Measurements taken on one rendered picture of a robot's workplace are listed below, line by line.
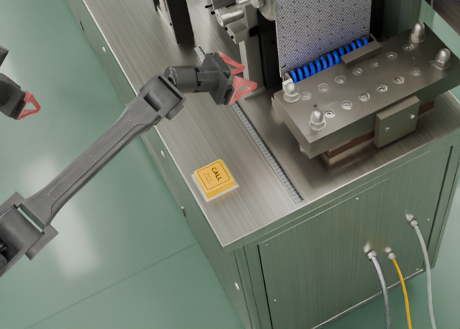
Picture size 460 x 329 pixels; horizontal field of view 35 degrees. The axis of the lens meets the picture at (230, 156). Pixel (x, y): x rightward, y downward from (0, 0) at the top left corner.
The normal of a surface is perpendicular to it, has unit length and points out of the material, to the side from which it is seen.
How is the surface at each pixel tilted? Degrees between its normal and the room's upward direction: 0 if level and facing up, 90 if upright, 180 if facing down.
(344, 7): 90
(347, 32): 90
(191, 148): 0
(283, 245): 90
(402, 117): 90
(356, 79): 0
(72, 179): 31
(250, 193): 0
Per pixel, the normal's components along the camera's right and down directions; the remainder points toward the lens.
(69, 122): -0.11, -0.55
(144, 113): 0.32, -0.25
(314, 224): 0.45, 0.72
